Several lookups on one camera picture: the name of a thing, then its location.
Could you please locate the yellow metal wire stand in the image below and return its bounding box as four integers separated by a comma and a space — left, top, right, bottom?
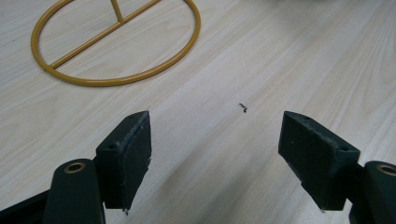
30, 0, 202, 88

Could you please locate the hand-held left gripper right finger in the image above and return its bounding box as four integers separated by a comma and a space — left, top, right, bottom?
277, 110, 396, 224

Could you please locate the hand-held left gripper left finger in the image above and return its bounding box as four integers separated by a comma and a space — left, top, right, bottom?
42, 110, 153, 224

